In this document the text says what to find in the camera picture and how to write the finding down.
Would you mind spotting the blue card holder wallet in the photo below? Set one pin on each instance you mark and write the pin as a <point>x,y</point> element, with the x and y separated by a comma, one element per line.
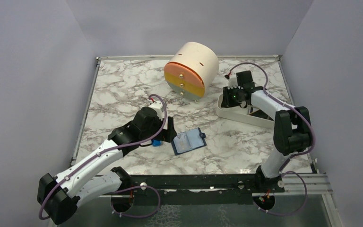
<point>196,138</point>

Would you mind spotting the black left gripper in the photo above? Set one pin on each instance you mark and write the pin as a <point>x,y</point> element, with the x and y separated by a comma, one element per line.
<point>169,134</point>

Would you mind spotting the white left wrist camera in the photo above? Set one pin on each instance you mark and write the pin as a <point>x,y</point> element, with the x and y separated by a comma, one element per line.
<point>159,108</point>

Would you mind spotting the small blue plastic box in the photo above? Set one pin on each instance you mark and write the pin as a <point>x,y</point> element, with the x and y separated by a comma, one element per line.
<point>156,143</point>

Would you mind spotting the white rectangular plastic tray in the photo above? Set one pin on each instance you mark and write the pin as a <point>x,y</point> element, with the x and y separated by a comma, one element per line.
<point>238,114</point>

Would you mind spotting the black metal base rail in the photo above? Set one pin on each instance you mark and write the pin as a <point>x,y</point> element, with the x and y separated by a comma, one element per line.
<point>194,190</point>

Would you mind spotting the round beige drawer cabinet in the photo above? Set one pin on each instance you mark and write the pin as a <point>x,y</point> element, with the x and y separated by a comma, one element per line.
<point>191,70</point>

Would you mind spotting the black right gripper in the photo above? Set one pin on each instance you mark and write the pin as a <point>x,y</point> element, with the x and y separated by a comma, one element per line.
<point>226,102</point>

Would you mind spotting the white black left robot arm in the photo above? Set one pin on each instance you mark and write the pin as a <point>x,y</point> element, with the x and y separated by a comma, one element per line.
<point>61,195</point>

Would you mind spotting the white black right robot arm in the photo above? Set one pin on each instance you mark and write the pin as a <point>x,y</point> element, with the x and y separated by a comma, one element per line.
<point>293,133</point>

